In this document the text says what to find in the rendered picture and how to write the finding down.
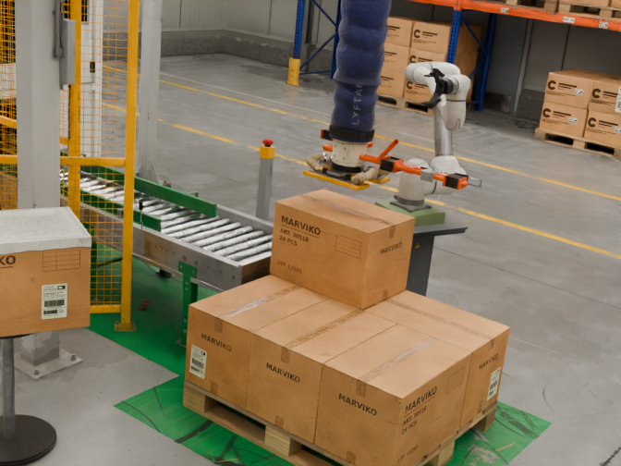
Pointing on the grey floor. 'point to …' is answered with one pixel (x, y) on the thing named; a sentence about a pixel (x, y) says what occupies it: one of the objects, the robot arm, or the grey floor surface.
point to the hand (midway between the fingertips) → (425, 90)
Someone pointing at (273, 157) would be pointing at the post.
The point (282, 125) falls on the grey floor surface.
